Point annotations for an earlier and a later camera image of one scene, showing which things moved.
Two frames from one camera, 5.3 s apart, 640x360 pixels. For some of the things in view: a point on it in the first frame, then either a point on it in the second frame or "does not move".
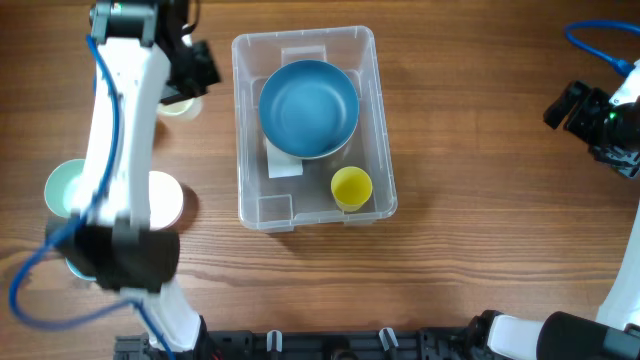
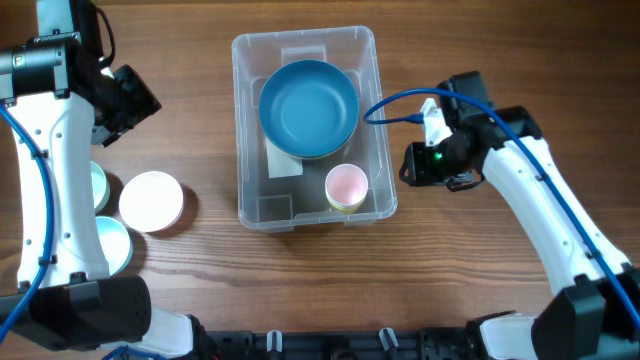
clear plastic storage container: x=281 y=203 does not move
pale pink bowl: x=166 y=201 does not move
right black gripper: x=580 y=110 → x=412 y=164
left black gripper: x=198 y=70 → x=132 y=98
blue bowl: x=308 y=109 does not move
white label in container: x=281 y=164 does not move
